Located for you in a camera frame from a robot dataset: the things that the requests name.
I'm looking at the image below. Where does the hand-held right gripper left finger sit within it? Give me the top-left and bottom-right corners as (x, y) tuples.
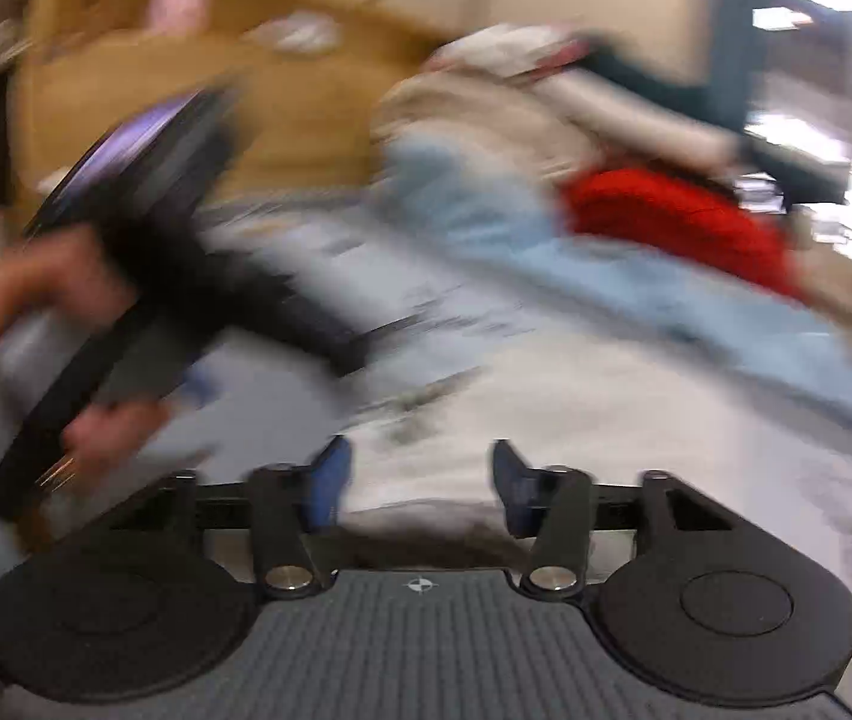
(107, 435), (356, 601)

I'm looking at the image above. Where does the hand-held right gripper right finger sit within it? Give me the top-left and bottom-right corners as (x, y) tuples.
(492, 441), (736, 599)

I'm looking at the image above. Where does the grey striped ribbed cloth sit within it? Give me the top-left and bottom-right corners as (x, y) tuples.
(332, 496), (528, 575)

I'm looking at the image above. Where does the person's left hand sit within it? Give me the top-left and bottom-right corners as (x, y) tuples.
(10, 229), (176, 477)

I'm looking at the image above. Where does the white printed mat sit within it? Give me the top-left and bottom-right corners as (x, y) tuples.
(193, 202), (852, 631)

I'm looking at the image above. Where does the brown cardboard box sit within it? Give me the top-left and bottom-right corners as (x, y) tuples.
(6, 0), (464, 233)

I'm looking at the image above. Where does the light blue cloth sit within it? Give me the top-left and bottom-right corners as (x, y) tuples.
(370, 139), (852, 451)

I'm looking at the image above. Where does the red cloth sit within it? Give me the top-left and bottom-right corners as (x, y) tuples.
(561, 169), (806, 301)

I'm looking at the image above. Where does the beige cloth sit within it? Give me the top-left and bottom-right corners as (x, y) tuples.
(370, 22), (742, 188)

